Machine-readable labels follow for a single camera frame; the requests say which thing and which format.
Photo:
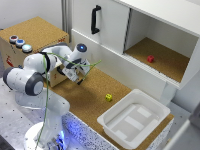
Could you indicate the white sliding door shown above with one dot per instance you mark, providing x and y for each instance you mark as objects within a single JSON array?
[{"x": 106, "y": 23}]

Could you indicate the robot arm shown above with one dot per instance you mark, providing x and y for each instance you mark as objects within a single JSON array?
[{"x": 31, "y": 80}]

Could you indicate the green button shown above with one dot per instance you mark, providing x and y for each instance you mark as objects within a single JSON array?
[{"x": 27, "y": 48}]

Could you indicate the white cabinet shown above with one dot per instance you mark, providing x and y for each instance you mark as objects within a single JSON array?
[{"x": 156, "y": 50}]

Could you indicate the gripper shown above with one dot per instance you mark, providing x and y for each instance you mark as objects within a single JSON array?
[{"x": 74, "y": 70}]

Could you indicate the yellow block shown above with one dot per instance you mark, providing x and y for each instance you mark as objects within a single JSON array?
[{"x": 108, "y": 97}]

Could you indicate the red button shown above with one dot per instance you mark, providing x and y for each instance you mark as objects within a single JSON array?
[{"x": 13, "y": 38}]

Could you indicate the pink block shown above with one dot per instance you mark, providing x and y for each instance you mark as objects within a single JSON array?
[{"x": 150, "y": 58}]

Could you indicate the blue button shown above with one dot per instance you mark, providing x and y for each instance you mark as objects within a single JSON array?
[{"x": 20, "y": 42}]

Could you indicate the white plastic box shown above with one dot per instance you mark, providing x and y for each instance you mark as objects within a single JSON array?
[{"x": 135, "y": 118}]

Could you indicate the wooden drawer box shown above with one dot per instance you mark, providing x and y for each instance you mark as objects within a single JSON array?
[{"x": 33, "y": 36}]

